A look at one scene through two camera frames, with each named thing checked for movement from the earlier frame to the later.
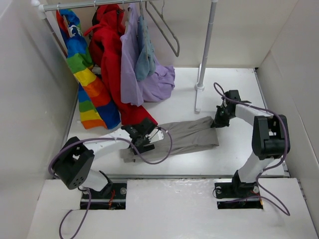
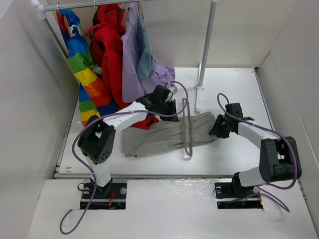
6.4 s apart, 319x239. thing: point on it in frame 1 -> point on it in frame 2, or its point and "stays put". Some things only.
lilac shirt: (156, 87) stays put
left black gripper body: (144, 145) -> (167, 106)
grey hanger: (162, 16) -> (185, 150)
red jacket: (104, 44) stays put
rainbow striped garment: (98, 107) stays put
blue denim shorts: (146, 63) stays put
